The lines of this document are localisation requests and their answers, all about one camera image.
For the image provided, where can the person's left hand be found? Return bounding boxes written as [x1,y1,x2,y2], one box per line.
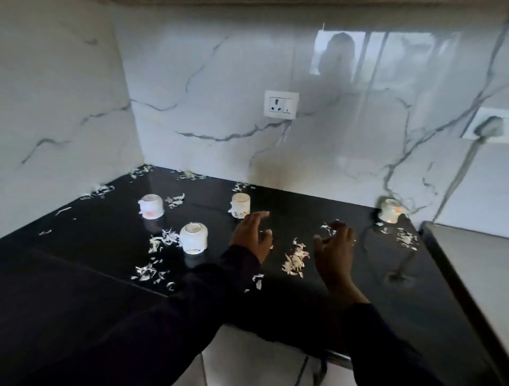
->
[230,210,274,265]

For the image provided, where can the person's left forearm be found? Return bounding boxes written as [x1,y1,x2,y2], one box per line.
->
[20,244,261,386]

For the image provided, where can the white wall socket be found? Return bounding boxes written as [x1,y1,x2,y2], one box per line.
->
[264,90,300,120]
[461,106,509,144]

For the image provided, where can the black cabinet handle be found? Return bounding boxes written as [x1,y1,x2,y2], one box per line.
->
[312,357,329,386]

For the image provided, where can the person's right forearm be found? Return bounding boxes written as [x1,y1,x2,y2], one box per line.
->
[326,278,446,386]

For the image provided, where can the silver dishwasher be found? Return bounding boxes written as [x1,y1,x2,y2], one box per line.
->
[419,221,509,371]

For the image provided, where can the person's right hand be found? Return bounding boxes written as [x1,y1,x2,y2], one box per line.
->
[313,221,358,297]

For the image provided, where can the white power cable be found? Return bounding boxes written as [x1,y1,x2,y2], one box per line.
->
[432,137,488,223]

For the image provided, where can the white base cabinet door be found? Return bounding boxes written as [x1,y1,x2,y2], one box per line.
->
[306,356,358,386]
[173,324,310,386]

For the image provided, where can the white plug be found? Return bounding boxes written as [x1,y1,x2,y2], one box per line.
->
[473,116,506,139]

